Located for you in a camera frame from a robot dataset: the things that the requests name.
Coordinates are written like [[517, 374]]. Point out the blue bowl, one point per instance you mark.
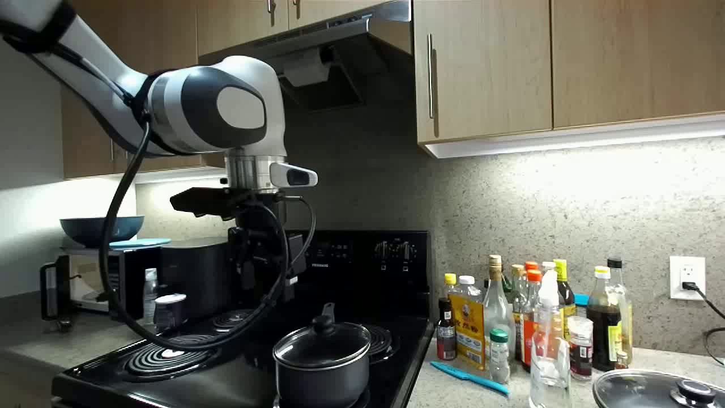
[[103, 229]]

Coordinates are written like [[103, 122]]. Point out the blue cap bottle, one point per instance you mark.
[[581, 341]]

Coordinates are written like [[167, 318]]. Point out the orange cap sauce bottle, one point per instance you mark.
[[529, 318]]

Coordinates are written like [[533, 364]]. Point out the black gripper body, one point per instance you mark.
[[267, 238]]

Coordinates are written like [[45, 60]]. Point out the black microwave oven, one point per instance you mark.
[[98, 284]]

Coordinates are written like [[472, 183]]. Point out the steel range hood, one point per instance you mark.
[[331, 46]]

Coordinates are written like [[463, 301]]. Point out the clear plastic container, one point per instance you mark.
[[548, 377]]

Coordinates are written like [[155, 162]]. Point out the white grey Franka robot arm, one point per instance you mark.
[[196, 105]]

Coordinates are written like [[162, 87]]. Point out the black cap clear bottle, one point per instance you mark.
[[626, 325]]

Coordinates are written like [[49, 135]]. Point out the small yellow cap bottle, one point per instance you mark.
[[447, 325]]

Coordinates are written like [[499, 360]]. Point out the clear glass bottle with cork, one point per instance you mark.
[[496, 301]]

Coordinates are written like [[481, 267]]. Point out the large pan lid with knob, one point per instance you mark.
[[641, 390]]

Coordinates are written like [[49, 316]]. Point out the glass pot lid black knob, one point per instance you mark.
[[322, 345]]

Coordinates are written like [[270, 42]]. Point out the under cabinet light strip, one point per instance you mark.
[[573, 139]]

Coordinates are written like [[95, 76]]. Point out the black air fryer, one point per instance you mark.
[[197, 274]]

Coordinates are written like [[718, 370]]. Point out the dark jar white lid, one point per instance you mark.
[[170, 308]]

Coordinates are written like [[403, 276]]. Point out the black electric stove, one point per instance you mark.
[[354, 263]]

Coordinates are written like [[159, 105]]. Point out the soy sauce bottle yellow cap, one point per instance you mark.
[[603, 325]]

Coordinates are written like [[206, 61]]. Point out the white plastic squeeze bottle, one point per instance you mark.
[[547, 301]]

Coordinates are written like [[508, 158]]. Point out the white wall outlet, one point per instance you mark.
[[686, 269]]

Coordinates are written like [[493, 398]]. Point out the dark oil bottle yellow cap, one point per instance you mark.
[[563, 291]]

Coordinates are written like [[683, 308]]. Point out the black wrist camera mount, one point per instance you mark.
[[206, 201]]

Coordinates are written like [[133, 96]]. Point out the teal spatula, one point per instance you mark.
[[467, 377]]

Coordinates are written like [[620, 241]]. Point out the small green cap jar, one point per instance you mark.
[[499, 358]]

